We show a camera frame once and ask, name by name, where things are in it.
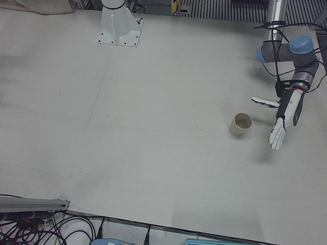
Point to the aluminium profile bar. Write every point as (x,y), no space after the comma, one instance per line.
(30,204)

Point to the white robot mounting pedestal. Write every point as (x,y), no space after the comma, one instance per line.
(117,28)

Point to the white grey robot hand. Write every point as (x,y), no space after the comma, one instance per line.
(291,109)

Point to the yellow black hazard marker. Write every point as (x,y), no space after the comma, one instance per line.
(174,5)

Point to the teal plastic tray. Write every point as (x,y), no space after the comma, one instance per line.
(204,242)

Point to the beige cloth bag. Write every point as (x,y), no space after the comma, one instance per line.
(38,6)

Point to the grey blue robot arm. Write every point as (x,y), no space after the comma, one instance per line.
(300,48)

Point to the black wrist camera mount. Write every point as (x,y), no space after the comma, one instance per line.
(280,88)

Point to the white paper cup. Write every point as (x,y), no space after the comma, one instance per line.
(240,126)

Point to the black striped ribbed panel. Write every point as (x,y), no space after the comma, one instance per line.
(230,9)

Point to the blue plastic device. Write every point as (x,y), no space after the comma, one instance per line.
(112,241)

